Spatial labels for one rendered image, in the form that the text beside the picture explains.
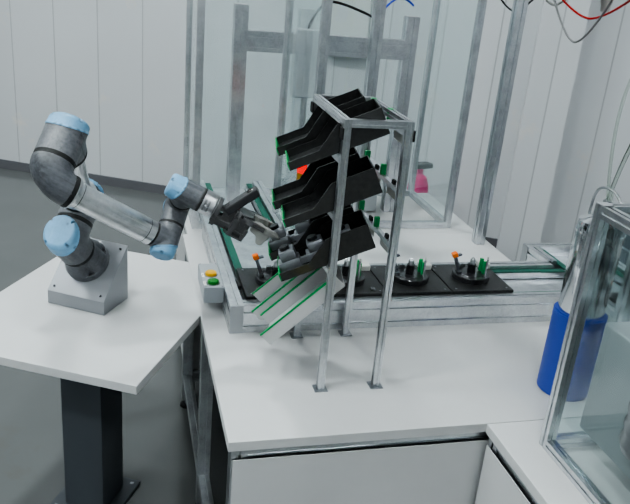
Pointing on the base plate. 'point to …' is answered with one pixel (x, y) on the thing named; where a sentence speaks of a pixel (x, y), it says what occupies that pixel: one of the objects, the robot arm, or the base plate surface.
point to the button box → (210, 285)
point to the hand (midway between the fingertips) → (277, 231)
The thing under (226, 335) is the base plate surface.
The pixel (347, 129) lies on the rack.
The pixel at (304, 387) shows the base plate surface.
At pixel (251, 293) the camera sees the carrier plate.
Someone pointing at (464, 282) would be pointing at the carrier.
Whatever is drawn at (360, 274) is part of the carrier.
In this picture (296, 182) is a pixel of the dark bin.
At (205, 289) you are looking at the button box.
